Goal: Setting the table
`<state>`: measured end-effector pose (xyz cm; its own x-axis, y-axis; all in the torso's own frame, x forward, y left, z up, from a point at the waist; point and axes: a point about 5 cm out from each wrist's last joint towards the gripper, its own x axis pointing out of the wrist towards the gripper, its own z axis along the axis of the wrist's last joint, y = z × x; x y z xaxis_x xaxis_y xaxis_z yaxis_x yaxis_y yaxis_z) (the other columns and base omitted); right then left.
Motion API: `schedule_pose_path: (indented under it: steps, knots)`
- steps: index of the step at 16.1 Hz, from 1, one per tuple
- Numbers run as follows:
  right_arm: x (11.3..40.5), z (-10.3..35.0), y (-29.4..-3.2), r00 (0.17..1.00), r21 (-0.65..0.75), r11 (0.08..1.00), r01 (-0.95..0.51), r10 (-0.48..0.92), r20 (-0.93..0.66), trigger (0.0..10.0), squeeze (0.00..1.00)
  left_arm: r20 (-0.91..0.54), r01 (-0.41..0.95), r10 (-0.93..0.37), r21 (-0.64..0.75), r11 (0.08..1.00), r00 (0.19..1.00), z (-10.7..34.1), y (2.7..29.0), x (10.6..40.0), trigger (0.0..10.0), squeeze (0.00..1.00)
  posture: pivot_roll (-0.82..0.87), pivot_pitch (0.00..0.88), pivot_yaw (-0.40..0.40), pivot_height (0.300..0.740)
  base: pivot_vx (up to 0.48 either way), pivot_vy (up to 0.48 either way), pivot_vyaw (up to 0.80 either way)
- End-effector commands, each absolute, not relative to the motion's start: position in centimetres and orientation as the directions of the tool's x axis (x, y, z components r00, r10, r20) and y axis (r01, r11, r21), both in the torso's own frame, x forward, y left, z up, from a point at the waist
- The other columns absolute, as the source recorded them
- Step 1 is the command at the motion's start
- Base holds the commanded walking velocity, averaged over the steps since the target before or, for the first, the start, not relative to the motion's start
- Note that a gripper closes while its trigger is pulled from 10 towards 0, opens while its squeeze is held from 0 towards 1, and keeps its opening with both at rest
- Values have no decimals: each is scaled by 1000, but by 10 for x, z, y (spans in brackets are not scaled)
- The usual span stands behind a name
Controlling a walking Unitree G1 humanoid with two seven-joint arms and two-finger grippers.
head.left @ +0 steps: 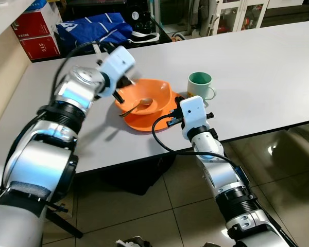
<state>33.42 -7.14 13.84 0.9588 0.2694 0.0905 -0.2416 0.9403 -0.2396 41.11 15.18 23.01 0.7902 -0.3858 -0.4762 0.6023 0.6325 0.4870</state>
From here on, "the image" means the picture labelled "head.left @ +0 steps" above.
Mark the gold metal spoon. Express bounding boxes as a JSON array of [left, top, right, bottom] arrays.
[[119, 98, 153, 118]]

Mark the orange plate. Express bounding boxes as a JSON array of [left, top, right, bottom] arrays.
[[125, 90, 182, 133]]

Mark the orange bowl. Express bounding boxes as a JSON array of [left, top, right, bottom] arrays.
[[115, 79, 171, 116]]

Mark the pale green mug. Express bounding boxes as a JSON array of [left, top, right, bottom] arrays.
[[187, 72, 217, 102]]

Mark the black bag white trim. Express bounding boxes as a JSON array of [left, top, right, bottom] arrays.
[[128, 32, 161, 44]]

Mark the blue fabric bag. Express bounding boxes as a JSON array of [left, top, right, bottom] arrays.
[[56, 13, 133, 52]]

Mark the black round appliance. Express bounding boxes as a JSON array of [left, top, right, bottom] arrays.
[[125, 0, 154, 34]]

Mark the white glass door cabinet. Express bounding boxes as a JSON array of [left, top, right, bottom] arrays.
[[206, 0, 271, 37]]

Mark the small blue box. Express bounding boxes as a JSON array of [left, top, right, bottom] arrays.
[[26, 0, 48, 11]]

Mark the grey robot left foot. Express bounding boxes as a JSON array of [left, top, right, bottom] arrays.
[[116, 237, 150, 247]]

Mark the black table leg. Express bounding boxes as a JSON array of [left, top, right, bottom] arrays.
[[44, 210, 85, 239]]

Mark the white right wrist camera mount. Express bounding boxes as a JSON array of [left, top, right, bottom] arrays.
[[179, 96, 207, 140]]

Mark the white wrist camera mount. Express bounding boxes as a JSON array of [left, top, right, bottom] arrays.
[[179, 96, 207, 140], [98, 45, 136, 98]]

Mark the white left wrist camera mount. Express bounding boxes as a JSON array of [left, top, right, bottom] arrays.
[[98, 45, 136, 98]]

